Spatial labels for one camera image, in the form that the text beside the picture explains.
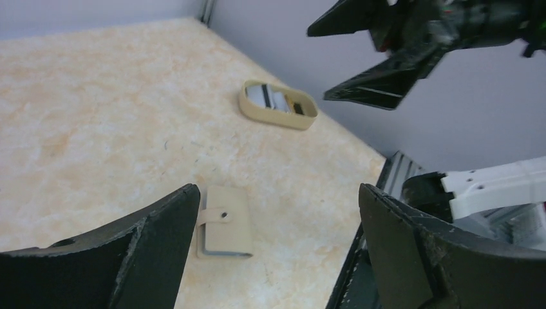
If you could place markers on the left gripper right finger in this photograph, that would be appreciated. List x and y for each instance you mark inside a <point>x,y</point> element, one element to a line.
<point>420,261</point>

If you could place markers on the beige oval tray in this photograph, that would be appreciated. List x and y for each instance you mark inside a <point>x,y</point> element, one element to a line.
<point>276,117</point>

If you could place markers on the clear plastic card holder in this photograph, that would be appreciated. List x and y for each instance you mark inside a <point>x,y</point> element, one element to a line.
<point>223,227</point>

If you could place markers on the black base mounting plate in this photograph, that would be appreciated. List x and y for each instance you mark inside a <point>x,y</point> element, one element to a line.
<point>355,286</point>

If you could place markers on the striped cards in tray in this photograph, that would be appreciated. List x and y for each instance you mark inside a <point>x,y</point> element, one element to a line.
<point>264,96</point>

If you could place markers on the aluminium frame rail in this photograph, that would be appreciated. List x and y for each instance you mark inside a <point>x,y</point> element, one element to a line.
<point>396,170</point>

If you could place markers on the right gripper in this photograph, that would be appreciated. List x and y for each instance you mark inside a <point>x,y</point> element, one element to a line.
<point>418,34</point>

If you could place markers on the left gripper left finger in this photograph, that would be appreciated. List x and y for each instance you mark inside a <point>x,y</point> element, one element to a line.
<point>136,261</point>

